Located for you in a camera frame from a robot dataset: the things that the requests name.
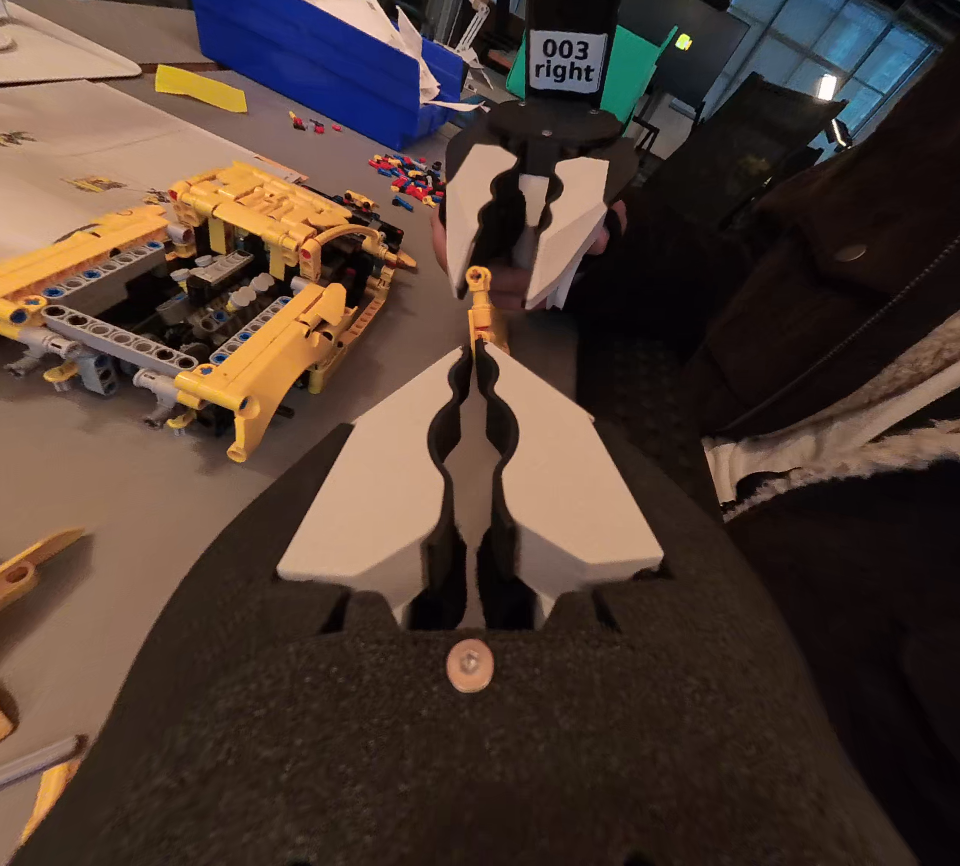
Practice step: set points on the person's fleece jacket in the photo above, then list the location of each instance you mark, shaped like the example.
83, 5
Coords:
862, 356

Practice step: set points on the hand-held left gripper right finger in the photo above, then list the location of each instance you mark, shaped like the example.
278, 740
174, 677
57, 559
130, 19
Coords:
577, 506

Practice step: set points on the yellow sticky note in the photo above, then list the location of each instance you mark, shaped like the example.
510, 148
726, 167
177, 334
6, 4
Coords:
199, 89

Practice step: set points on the green carry box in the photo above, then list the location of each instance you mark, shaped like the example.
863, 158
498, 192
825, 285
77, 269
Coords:
637, 70

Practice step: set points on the person's right forearm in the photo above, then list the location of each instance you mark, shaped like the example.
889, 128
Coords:
660, 281

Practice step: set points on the grey desk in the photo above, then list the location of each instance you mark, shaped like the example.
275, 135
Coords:
112, 491

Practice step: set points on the yellow toy brick car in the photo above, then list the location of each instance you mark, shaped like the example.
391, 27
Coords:
247, 205

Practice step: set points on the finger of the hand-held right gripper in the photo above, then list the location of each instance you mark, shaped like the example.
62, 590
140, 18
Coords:
469, 205
581, 205

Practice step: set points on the small red black pin cluster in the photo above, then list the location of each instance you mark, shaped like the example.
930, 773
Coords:
315, 124

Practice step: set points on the open instruction booklet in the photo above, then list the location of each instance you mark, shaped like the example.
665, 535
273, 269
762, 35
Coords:
75, 138

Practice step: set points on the yellow brick subassembly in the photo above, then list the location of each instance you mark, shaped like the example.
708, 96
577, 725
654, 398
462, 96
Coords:
484, 326

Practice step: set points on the person's right hand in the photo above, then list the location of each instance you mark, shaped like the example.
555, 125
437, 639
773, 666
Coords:
510, 288

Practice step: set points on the large dark display screen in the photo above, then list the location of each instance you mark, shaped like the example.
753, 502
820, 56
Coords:
697, 33

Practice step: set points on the pile of small coloured pins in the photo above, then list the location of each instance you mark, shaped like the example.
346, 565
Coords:
412, 179

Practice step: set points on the small yellow bush pin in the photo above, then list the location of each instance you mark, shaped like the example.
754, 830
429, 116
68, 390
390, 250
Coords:
480, 277

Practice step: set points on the blue storage bin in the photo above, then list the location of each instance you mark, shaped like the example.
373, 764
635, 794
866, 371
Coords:
300, 55

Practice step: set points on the pile of yellow brick parts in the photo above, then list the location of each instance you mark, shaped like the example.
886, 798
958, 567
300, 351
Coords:
30, 566

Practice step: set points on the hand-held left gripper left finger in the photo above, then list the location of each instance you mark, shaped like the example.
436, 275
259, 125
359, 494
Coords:
360, 506

